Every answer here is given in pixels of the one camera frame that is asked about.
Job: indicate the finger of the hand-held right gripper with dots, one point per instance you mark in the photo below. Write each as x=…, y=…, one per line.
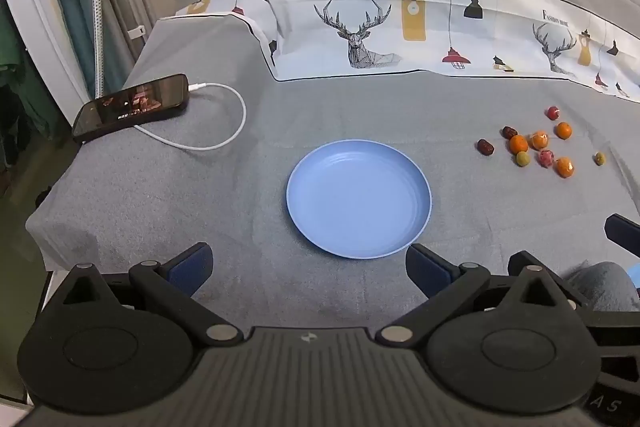
x=625, y=234

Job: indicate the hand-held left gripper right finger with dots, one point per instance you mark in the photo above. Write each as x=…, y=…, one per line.
x=425, y=267

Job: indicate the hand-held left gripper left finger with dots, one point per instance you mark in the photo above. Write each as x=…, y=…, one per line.
x=187, y=264

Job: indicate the small orange tangerine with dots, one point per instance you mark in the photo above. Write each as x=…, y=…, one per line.
x=563, y=130
x=518, y=144
x=565, y=167

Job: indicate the blue plastic plate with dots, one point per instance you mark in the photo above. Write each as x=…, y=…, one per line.
x=357, y=202

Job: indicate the plastic red fruit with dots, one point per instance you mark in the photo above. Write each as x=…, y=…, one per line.
x=546, y=158

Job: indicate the plastic tangerine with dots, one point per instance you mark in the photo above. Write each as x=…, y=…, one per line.
x=539, y=140

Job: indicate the dark red jujube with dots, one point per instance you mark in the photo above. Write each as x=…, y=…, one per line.
x=485, y=147
x=509, y=131

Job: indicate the person's knee in grey trousers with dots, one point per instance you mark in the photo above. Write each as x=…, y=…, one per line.
x=600, y=287

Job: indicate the grey bed sheet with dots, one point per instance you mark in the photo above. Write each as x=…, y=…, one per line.
x=200, y=207

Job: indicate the small red fruit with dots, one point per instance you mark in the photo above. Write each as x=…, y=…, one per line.
x=552, y=112

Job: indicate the black smartphone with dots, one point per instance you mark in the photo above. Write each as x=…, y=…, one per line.
x=130, y=107

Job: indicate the small white clip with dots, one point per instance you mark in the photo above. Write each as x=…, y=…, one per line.
x=136, y=32

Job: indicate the dark green garment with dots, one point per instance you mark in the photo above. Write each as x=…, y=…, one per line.
x=20, y=72

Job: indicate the white frame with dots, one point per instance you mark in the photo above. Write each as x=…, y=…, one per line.
x=30, y=7

